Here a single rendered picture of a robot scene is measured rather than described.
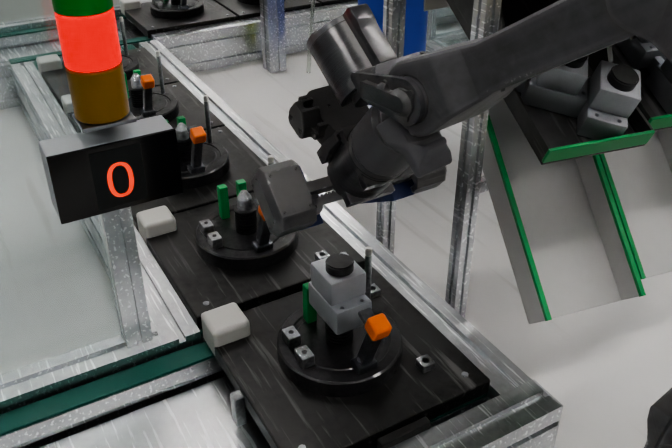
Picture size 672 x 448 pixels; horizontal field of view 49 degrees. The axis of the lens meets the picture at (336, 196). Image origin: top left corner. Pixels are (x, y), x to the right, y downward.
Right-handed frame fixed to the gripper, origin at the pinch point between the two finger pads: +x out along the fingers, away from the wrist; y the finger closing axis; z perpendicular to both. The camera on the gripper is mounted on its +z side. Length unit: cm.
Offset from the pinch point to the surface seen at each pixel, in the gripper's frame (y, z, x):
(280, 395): 8.8, -15.8, 12.9
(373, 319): 0.5, -12.6, 2.1
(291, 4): -57, 79, 97
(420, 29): -63, 45, 58
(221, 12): -38, 81, 98
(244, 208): 0.4, 8.6, 26.4
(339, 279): 0.9, -7.4, 5.0
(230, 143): -10, 27, 51
